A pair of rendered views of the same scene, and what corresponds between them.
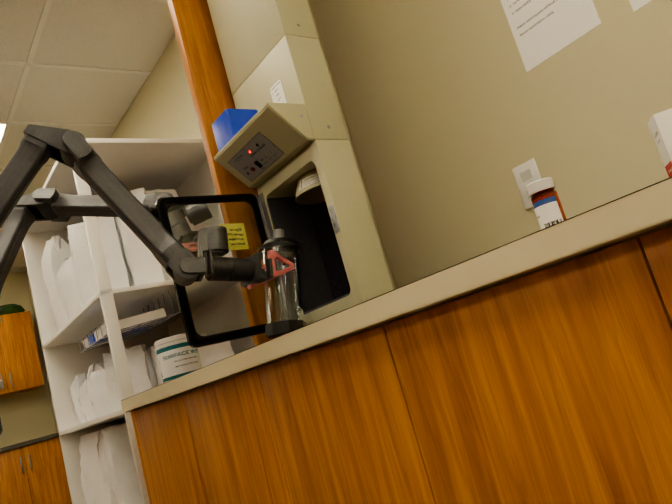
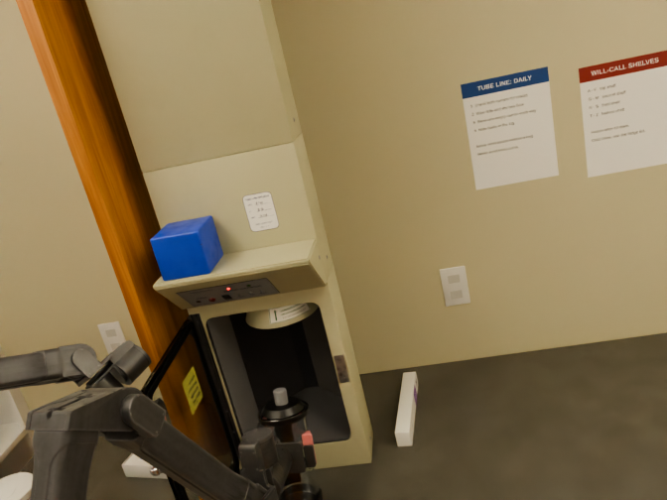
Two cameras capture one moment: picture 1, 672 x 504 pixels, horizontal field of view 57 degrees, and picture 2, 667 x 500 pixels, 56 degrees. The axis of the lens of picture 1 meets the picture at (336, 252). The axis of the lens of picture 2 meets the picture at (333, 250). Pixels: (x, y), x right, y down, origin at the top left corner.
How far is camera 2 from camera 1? 140 cm
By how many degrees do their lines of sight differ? 50
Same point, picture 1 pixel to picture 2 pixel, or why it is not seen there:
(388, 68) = not seen: hidden behind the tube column
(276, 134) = (289, 281)
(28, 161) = (81, 476)
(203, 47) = (80, 84)
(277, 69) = (266, 179)
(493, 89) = (435, 192)
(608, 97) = (547, 236)
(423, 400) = not seen: outside the picture
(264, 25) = (247, 111)
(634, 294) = not seen: outside the picture
